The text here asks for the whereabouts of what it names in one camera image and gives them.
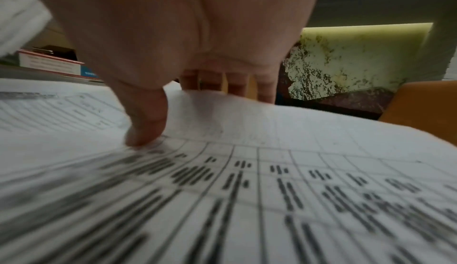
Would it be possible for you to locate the speckled marble panel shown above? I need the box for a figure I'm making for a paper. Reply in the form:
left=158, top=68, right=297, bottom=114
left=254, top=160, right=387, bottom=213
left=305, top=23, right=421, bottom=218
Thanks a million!
left=282, top=22, right=435, bottom=102

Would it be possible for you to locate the dark stone ledge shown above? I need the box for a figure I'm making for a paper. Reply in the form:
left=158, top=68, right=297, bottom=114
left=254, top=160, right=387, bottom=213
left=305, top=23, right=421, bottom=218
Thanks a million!
left=277, top=86, right=395, bottom=120

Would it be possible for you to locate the white sheet with printed table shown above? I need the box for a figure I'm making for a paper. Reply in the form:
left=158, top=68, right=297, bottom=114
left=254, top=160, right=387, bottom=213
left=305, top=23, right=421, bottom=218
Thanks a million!
left=0, top=81, right=457, bottom=264

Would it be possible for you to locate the white printed form sheet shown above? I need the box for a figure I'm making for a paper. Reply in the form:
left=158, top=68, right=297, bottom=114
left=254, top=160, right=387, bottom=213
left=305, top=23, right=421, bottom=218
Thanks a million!
left=0, top=78, right=131, bottom=133

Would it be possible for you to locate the person's right hand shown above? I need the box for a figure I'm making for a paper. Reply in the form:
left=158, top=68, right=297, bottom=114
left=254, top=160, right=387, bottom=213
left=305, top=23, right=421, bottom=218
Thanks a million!
left=24, top=0, right=326, bottom=148

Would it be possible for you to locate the white paper with grey print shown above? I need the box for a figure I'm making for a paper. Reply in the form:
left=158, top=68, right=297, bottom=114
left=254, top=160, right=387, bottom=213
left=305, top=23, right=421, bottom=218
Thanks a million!
left=0, top=0, right=55, bottom=59

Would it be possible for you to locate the orange chair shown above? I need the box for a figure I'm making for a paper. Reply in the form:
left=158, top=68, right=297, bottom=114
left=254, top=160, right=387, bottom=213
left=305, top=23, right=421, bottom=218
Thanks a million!
left=378, top=81, right=457, bottom=147

